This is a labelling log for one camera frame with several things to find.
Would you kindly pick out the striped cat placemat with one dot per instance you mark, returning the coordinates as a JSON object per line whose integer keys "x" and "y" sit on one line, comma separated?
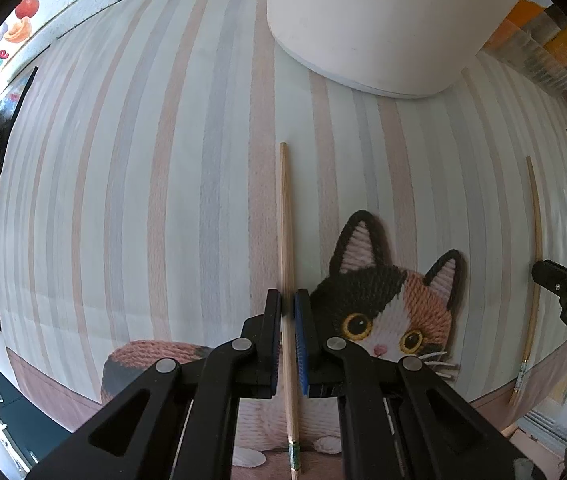
{"x": 137, "y": 200}

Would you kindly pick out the bamboo chopstick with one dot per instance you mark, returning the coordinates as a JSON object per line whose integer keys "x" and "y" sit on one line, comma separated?
{"x": 537, "y": 255}

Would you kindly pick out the orange packaged goods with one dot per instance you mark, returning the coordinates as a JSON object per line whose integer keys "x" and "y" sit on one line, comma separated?
{"x": 532, "y": 40}

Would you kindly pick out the white cylindrical utensil holder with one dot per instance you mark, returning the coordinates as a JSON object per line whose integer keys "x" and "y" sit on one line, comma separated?
{"x": 401, "y": 48}

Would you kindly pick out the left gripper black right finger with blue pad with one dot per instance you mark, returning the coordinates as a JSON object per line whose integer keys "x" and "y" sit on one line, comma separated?
{"x": 399, "y": 420}

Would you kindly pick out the blue cabinet door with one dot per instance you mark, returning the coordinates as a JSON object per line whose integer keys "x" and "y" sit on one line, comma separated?
{"x": 29, "y": 430}

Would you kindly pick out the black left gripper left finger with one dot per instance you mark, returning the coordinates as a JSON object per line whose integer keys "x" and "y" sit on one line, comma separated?
{"x": 175, "y": 421}

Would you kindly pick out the colourful wall stickers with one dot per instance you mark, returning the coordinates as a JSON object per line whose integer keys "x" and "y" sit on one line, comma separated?
{"x": 16, "y": 30}

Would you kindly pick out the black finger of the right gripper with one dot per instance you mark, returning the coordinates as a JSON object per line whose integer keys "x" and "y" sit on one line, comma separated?
{"x": 551, "y": 276}

